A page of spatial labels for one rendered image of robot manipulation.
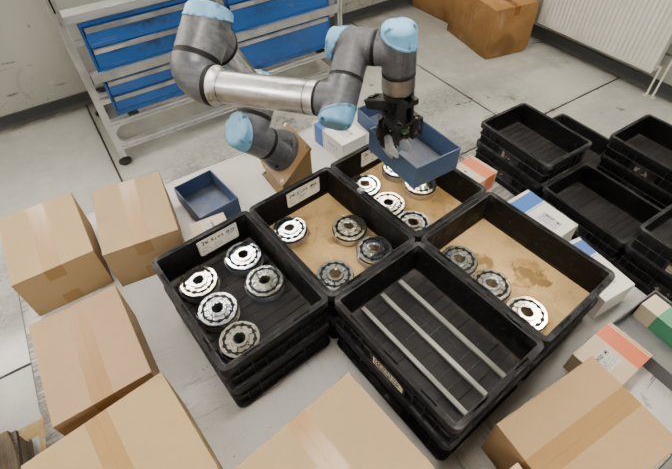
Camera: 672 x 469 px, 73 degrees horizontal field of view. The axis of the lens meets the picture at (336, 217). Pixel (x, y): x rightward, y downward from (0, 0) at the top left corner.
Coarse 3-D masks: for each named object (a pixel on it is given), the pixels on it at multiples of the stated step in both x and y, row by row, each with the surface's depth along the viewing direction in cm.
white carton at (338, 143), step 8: (320, 128) 181; (328, 128) 181; (352, 128) 180; (320, 136) 184; (328, 136) 179; (336, 136) 177; (344, 136) 177; (352, 136) 177; (360, 136) 177; (320, 144) 188; (328, 144) 182; (336, 144) 176; (344, 144) 174; (352, 144) 176; (360, 144) 179; (336, 152) 180; (344, 152) 176
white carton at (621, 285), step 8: (576, 240) 139; (584, 248) 136; (592, 248) 136; (592, 256) 134; (600, 256) 134; (608, 264) 132; (616, 272) 130; (616, 280) 128; (624, 280) 128; (608, 288) 127; (616, 288) 127; (624, 288) 127; (600, 296) 125; (608, 296) 125; (616, 296) 126; (624, 296) 131; (600, 304) 126; (608, 304) 128; (592, 312) 130; (600, 312) 130
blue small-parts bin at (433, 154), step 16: (432, 128) 123; (416, 144) 129; (432, 144) 126; (448, 144) 120; (384, 160) 123; (400, 160) 116; (416, 160) 124; (432, 160) 113; (448, 160) 117; (400, 176) 119; (416, 176) 113; (432, 176) 118
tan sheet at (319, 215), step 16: (304, 208) 145; (320, 208) 145; (336, 208) 145; (272, 224) 141; (320, 224) 140; (320, 240) 136; (304, 256) 132; (320, 256) 132; (336, 256) 132; (352, 256) 132
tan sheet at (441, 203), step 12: (372, 168) 158; (384, 180) 153; (396, 192) 149; (444, 192) 149; (408, 204) 145; (420, 204) 145; (432, 204) 145; (444, 204) 145; (456, 204) 145; (432, 216) 142
